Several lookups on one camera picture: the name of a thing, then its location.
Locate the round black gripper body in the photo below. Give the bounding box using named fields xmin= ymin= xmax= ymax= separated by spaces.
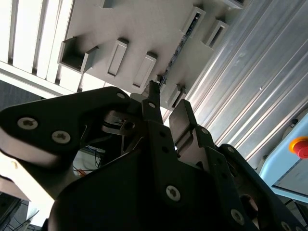
xmin=42 ymin=148 xmax=228 ymax=231

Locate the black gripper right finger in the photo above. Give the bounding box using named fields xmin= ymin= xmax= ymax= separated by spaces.
xmin=168 ymin=98 xmax=308 ymax=231

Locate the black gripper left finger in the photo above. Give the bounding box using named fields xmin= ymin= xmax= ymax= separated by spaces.
xmin=0 ymin=80 xmax=183 ymax=203

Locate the blue RAM stick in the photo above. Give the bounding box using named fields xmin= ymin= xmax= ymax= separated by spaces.
xmin=156 ymin=12 xmax=202 ymax=85

